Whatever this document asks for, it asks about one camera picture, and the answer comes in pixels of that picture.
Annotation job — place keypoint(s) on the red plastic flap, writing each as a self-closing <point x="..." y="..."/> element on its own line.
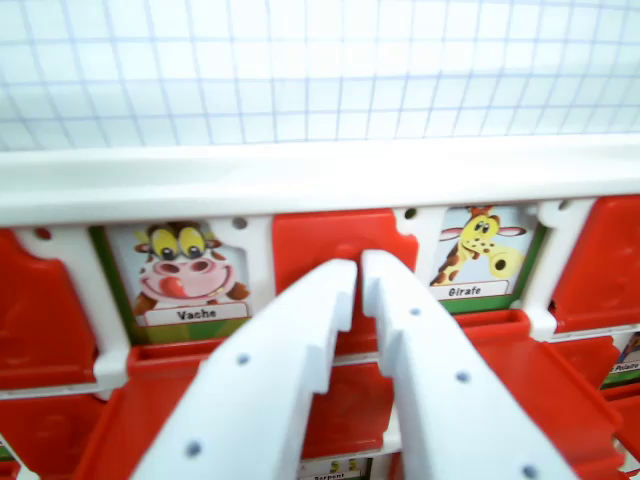
<point x="310" y="240"/>
<point x="600" y="260"/>
<point x="40" y="310"/>
<point x="140" y="400"/>
<point x="350" y="410"/>
<point x="540" y="390"/>

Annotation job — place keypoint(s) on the cow picture card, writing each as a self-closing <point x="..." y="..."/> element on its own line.
<point x="185" y="270"/>

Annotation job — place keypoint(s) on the giraffe picture card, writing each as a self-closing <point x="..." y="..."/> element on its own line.
<point x="480" y="250"/>

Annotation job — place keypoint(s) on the red and white game board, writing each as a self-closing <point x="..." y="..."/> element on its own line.
<point x="320" y="170"/>

